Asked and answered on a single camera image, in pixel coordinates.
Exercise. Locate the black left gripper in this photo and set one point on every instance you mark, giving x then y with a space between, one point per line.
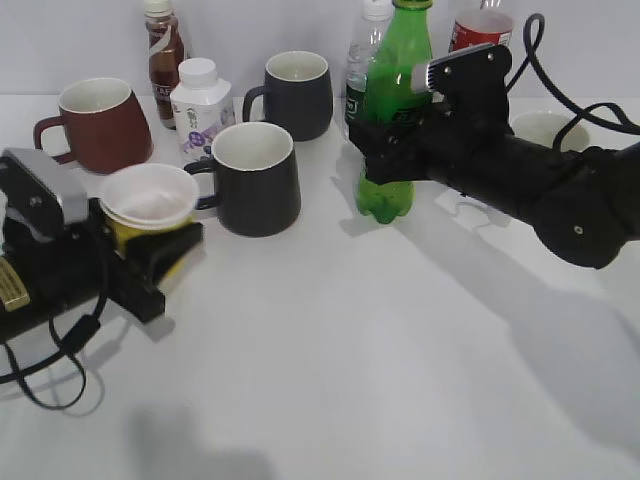
41 280

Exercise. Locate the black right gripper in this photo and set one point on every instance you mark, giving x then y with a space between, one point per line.
463 142

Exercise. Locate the yellow paper cup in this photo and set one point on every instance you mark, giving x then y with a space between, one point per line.
147 199

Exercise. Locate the green soda bottle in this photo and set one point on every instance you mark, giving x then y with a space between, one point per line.
389 101

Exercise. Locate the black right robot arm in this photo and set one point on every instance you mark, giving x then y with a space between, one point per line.
583 206

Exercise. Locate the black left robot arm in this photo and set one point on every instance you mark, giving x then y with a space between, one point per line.
47 279

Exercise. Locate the black mug rear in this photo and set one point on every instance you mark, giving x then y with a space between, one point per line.
297 94

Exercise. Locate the black mug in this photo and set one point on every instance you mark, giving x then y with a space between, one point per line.
255 179
297 94

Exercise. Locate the black mug front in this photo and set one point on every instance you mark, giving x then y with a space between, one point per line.
255 179

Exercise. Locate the dark red ceramic mug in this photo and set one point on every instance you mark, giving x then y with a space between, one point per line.
105 127

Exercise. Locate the cola bottle red label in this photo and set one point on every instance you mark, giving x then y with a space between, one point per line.
488 23

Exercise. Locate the clear water bottle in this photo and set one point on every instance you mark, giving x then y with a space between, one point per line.
369 30

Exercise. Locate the white ceramic mug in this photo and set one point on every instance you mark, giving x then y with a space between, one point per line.
541 128

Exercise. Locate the white milk carton bottle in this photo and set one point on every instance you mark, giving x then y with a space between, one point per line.
202 107

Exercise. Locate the brown coffee drink bottle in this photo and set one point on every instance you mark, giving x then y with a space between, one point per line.
166 51

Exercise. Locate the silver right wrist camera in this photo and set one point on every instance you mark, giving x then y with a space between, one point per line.
430 76

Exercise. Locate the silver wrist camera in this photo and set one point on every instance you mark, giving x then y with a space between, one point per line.
41 193
430 76

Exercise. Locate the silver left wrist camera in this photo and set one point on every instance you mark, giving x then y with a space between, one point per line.
41 193

